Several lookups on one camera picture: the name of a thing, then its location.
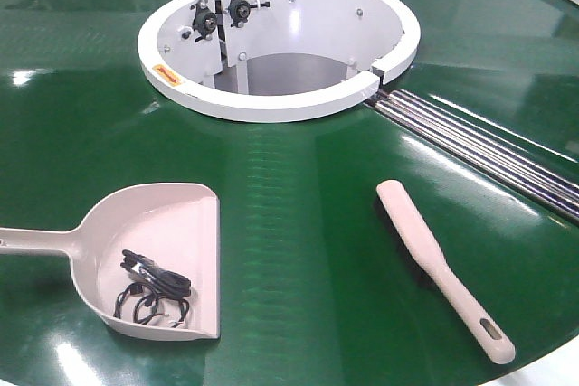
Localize beige plastic dustpan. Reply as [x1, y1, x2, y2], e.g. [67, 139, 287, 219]
[1, 183, 220, 341]

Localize beige hand broom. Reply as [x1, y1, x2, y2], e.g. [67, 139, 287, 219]
[376, 180, 516, 364]

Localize black cable bundle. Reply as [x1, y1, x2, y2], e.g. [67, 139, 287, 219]
[112, 249, 193, 328]

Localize right black bearing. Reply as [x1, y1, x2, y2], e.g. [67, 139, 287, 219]
[225, 0, 271, 28]

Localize steel rollers near right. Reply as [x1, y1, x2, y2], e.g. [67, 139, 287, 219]
[365, 89, 578, 223]

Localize white inner conveyor ring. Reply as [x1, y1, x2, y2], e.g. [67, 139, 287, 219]
[137, 0, 422, 124]

